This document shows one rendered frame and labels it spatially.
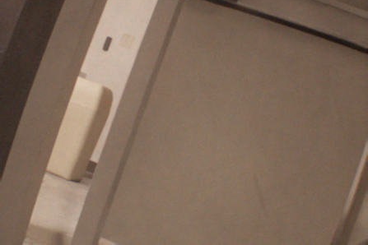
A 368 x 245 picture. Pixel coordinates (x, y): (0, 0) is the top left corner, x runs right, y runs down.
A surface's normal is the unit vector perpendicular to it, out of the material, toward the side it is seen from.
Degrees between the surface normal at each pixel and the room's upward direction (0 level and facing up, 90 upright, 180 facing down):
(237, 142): 90
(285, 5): 90
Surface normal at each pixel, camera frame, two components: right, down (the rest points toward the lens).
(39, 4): 0.82, 0.26
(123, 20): -0.18, -0.14
